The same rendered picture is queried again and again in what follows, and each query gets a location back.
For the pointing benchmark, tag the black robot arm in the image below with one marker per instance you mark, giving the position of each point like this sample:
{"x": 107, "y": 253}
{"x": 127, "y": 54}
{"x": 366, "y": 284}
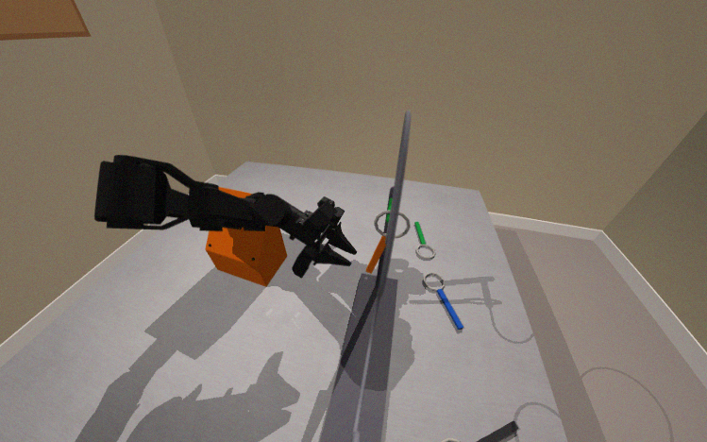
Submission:
{"x": 132, "y": 192}

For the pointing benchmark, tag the grey loop with blue handle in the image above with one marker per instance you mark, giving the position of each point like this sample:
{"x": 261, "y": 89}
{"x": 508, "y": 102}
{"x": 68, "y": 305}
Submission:
{"x": 441, "y": 293}

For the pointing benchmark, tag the grey hoop with orange handle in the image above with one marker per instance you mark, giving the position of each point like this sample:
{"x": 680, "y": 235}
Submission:
{"x": 370, "y": 268}

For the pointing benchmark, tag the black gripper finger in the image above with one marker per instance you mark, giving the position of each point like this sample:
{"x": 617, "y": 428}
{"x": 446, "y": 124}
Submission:
{"x": 337, "y": 239}
{"x": 329, "y": 256}

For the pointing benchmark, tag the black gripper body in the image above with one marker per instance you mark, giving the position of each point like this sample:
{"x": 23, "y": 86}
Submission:
{"x": 312, "y": 249}

